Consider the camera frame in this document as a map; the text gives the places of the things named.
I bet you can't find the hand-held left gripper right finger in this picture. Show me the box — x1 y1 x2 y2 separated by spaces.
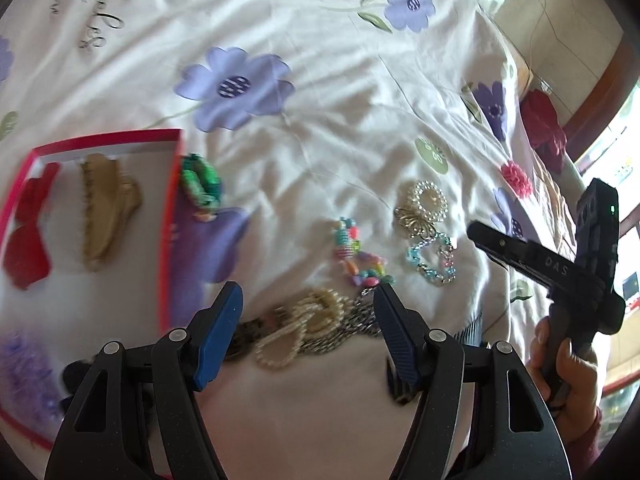
372 282 571 480

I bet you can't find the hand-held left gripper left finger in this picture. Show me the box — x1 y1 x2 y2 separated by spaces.
45 281 244 480

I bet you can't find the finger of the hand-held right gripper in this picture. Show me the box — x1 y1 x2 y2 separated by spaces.
466 220 529 270

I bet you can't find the silver wrist watch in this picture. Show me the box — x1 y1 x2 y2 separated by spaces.
225 290 384 362

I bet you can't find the black decorated hair comb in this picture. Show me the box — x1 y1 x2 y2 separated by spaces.
386 310 484 407

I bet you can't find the blue crystal bead bracelet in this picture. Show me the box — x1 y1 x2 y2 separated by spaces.
405 232 459 286

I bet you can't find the gold butterfly hair clip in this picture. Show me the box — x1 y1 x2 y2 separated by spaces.
393 204 436 239

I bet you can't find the red jewelry box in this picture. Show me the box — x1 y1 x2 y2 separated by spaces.
0 129 184 453

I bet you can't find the white pearl bracelet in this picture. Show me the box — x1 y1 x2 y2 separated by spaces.
253 287 351 374

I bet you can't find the pearl bead scrunchie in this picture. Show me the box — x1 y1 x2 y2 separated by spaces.
403 179 449 221

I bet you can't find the colourful bead bracelet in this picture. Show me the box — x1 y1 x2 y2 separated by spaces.
332 216 396 287

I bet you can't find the person's right forearm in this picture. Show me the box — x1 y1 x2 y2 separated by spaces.
564 406 604 477

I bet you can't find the person's right hand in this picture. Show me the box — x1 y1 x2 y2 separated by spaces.
529 317 604 445

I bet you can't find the red flower patterned cloth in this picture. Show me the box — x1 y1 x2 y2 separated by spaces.
517 87 581 261

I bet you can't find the black satin scrunchie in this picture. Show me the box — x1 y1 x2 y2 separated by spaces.
60 359 97 412

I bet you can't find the tan hair claw clip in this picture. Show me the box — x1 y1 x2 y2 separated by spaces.
79 154 144 274

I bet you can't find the purple organza scrunchie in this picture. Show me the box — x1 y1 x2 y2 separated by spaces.
0 329 64 424

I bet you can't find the white floral bedsheet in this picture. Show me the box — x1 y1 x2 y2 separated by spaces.
0 0 581 480

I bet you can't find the red velvet bow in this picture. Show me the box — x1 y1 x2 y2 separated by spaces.
2 162 62 291

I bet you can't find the green braided bracelet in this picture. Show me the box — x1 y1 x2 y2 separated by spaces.
178 153 224 222

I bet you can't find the wooden window frame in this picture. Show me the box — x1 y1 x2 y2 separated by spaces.
565 30 640 171

